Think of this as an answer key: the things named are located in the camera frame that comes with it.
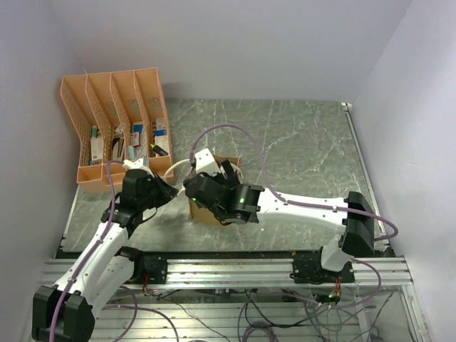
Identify watermelon print canvas bag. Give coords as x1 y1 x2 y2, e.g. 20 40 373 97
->
164 154 245 229

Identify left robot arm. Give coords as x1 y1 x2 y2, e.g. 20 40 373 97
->
31 167 179 341

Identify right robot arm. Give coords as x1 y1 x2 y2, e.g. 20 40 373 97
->
183 161 375 284

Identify yellow highlighter marker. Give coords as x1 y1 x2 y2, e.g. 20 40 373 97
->
150 144 169 156

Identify white medicine box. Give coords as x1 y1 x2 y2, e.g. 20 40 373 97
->
90 137 103 165

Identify orange plastic file organizer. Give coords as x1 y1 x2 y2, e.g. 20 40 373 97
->
60 68 173 193

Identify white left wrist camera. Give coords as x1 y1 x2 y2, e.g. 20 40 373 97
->
123 157 152 173

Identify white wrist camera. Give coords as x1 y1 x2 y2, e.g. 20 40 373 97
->
190 148 221 177
123 157 152 173

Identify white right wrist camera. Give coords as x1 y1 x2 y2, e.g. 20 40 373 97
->
190 148 221 177

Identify aluminium mounting rail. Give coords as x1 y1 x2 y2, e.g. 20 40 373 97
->
44 256 410 289

